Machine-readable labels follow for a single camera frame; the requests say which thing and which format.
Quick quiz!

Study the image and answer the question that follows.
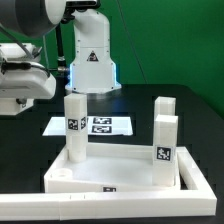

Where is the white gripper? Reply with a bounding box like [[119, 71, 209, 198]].
[[0, 43, 56, 105]]

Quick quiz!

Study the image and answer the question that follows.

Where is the white desk top tray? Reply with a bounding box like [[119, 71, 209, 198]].
[[44, 143, 180, 193]]

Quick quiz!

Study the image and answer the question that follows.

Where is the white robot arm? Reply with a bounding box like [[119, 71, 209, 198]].
[[0, 0, 120, 113]]

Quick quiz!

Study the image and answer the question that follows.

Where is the fiducial marker sheet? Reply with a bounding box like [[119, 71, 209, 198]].
[[43, 116, 133, 136]]

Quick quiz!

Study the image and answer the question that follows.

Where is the white L-shaped corner guide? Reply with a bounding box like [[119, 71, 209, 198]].
[[0, 147, 217, 221]]

